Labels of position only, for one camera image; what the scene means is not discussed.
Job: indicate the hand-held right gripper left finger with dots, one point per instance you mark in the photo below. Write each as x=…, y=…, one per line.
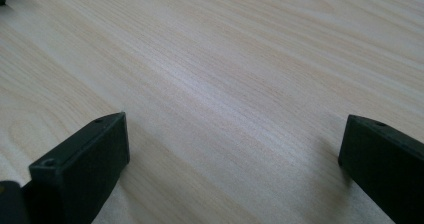
x=80, y=170

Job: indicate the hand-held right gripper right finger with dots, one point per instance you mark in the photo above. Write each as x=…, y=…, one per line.
x=386, y=164

